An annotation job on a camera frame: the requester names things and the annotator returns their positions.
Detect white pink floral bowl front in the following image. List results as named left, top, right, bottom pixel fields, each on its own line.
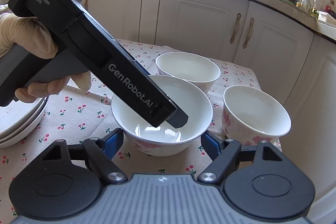
left=111, top=75, right=213, bottom=156

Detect white pink floral bowl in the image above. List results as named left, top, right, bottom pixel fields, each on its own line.
left=222, top=85, right=291, bottom=145
left=111, top=75, right=213, bottom=156
left=155, top=52, right=221, bottom=94

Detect large white fruit plate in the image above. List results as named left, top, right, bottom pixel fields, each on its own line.
left=0, top=97, right=50, bottom=148

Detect white kitchen cabinets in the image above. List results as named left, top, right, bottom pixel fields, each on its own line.
left=83, top=0, right=335, bottom=218

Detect beige gloved left hand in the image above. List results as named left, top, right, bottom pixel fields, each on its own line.
left=1, top=12, right=91, bottom=106

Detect white pink floral bowl right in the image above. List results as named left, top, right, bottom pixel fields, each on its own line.
left=222, top=85, right=291, bottom=145

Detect white pink floral bowl left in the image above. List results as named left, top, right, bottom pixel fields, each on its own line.
left=155, top=52, right=221, bottom=94

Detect clear oil bottle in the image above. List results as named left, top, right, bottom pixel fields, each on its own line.
left=301, top=0, right=311, bottom=14

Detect white rectangular tray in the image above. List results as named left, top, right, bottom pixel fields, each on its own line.
left=318, top=11, right=336, bottom=26

